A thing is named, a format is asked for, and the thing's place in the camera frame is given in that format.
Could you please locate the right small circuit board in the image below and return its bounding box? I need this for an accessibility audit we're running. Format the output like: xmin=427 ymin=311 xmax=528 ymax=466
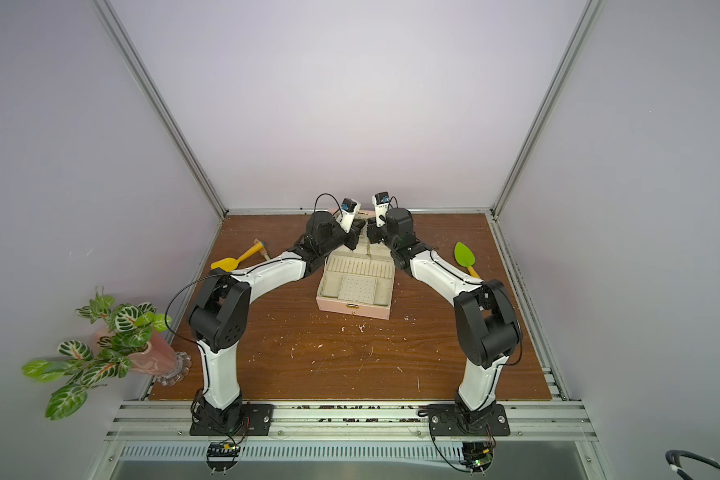
xmin=460 ymin=442 xmax=495 ymax=474

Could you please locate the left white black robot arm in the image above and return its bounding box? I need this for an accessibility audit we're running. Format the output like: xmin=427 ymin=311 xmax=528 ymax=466
xmin=188 ymin=211 xmax=365 ymax=433

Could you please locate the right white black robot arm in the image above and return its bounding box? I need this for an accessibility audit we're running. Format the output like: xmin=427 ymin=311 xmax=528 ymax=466
xmin=368 ymin=207 xmax=523 ymax=422

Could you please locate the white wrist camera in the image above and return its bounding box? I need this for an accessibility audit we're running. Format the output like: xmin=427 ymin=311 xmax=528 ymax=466
xmin=372 ymin=191 xmax=391 ymax=228
xmin=338 ymin=198 xmax=360 ymax=232

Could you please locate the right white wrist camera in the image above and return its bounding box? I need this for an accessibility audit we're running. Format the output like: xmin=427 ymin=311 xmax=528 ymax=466
xmin=372 ymin=191 xmax=391 ymax=228

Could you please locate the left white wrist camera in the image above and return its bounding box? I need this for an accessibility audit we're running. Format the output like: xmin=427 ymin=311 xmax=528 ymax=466
xmin=338 ymin=198 xmax=360 ymax=232

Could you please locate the black cable bottom right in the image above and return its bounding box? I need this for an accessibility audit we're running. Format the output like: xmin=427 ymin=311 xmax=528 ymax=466
xmin=664 ymin=449 xmax=720 ymax=480

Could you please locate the aluminium rail frame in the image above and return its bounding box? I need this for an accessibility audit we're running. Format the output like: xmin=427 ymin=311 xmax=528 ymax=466
xmin=87 ymin=401 xmax=614 ymax=479

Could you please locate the yellow toy shovel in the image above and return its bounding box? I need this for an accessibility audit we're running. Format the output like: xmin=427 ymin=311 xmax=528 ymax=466
xmin=211 ymin=241 xmax=264 ymax=272

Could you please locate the left small circuit board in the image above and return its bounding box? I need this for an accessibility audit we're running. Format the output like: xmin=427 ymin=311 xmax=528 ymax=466
xmin=205 ymin=441 xmax=242 ymax=475

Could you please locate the potted variegated plant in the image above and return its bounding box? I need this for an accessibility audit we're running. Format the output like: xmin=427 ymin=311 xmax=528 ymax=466
xmin=22 ymin=290 xmax=192 ymax=421

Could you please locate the green toy trowel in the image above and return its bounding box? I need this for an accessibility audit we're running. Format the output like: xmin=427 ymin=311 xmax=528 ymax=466
xmin=453 ymin=242 xmax=480 ymax=279

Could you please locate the pink jewelry box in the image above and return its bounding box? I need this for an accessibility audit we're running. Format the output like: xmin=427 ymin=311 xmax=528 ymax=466
xmin=316 ymin=234 xmax=396 ymax=320

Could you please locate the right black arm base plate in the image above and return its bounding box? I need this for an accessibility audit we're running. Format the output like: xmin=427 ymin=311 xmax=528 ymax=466
xmin=423 ymin=402 xmax=511 ymax=437

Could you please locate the small circuit board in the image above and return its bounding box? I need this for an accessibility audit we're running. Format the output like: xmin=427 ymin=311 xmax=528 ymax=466
xmin=460 ymin=442 xmax=495 ymax=474
xmin=205 ymin=441 xmax=242 ymax=475

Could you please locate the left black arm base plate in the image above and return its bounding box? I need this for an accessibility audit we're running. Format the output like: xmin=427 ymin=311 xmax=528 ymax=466
xmin=189 ymin=403 xmax=274 ymax=437

